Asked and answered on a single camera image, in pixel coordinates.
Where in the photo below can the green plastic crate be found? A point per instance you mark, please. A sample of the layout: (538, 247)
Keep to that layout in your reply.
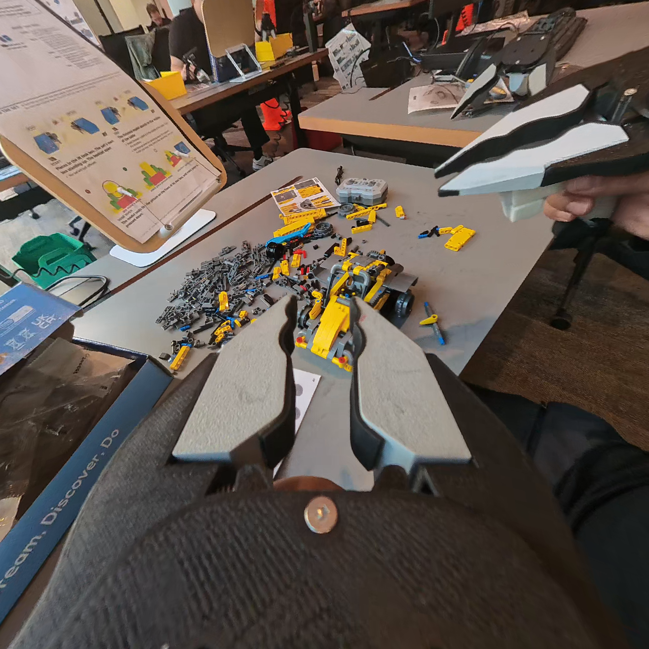
(50, 261)

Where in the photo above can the yellow grey brick vehicle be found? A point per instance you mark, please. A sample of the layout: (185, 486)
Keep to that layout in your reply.
(334, 317)

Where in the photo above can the clear plastic bag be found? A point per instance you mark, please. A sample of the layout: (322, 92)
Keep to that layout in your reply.
(61, 405)

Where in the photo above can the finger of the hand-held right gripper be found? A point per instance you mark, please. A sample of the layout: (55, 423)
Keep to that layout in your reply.
(517, 162)
(537, 109)

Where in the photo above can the blue cardboard box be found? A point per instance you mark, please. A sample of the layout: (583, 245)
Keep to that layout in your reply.
(61, 486)

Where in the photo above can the grey brick sprocket wheel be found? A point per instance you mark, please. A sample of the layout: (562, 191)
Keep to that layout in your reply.
(322, 229)
(346, 209)

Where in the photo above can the grey brick battery hub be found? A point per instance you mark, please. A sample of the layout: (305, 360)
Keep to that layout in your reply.
(362, 188)

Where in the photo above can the idle hand-held gripper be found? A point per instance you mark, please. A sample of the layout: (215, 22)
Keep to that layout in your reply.
(527, 50)

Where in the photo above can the black office chair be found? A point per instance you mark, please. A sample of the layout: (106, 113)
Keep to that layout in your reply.
(578, 271)

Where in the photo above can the upright wooden board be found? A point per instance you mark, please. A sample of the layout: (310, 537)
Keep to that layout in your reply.
(225, 25)

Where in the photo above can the adjoining grey desk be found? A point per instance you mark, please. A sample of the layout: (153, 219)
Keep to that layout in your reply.
(233, 203)

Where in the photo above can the black brick wheel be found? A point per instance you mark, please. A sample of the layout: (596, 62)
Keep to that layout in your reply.
(276, 250)

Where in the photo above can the upright printed paper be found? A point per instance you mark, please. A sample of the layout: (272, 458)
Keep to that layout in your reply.
(347, 56)

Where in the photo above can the yellow plastic bin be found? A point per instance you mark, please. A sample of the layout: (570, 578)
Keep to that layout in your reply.
(167, 83)
(274, 48)

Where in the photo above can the blue brick separator tool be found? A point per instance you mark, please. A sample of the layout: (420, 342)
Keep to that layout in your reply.
(291, 233)

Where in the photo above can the cluster of small brick pins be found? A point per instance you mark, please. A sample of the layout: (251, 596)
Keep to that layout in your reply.
(430, 232)

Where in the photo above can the printed instruction sheet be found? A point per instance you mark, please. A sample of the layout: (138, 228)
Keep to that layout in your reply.
(76, 101)

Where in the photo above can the orange plastic crate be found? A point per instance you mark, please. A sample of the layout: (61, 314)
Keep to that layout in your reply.
(274, 114)

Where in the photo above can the yellow rectangular brick panel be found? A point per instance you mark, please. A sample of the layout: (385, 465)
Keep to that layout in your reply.
(460, 237)

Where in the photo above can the brown wooden table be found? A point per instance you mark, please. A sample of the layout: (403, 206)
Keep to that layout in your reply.
(243, 89)

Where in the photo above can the large yellow brick frame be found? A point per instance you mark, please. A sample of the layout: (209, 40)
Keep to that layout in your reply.
(299, 217)

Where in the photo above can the clear acrylic stand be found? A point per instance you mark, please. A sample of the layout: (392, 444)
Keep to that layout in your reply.
(243, 61)

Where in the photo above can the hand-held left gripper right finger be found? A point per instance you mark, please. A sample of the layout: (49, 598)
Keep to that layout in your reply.
(416, 405)

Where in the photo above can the pile of small brick parts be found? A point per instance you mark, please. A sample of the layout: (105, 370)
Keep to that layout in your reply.
(203, 289)

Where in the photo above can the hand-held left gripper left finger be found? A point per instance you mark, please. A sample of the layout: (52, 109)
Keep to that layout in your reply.
(228, 405)

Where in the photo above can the grey axle blue tips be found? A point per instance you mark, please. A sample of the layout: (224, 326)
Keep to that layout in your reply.
(435, 327)

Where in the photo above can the printed paper sheet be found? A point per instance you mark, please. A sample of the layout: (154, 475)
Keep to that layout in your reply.
(436, 96)

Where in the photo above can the person's right hand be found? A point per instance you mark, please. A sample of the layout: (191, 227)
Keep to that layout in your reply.
(578, 200)

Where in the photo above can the grey table wood edge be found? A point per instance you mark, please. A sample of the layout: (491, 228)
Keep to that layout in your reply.
(380, 109)

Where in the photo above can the white instruction booklet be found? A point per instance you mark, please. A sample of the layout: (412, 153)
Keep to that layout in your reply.
(307, 388)

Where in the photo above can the yellow black sticker sheet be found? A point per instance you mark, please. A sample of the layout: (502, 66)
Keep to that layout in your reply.
(299, 195)

